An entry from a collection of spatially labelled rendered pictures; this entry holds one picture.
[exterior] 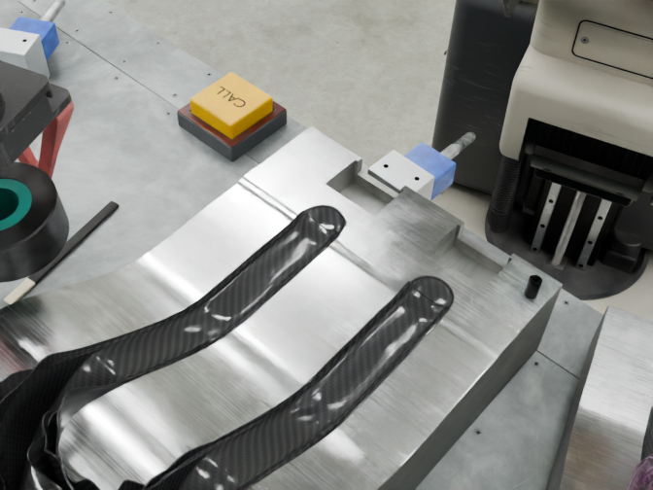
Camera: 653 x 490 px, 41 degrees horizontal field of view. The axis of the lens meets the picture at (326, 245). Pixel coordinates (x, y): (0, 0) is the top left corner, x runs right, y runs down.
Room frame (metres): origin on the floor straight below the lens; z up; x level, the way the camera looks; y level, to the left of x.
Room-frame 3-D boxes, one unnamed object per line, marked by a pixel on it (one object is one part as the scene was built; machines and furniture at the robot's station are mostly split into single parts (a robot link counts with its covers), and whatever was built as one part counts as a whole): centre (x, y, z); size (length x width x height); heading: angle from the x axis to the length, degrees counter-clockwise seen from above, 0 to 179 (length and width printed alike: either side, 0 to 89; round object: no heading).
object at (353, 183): (0.51, -0.03, 0.87); 0.05 x 0.05 x 0.04; 51
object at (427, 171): (0.60, -0.10, 0.83); 0.13 x 0.05 x 0.05; 138
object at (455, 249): (0.44, -0.11, 0.87); 0.05 x 0.05 x 0.04; 51
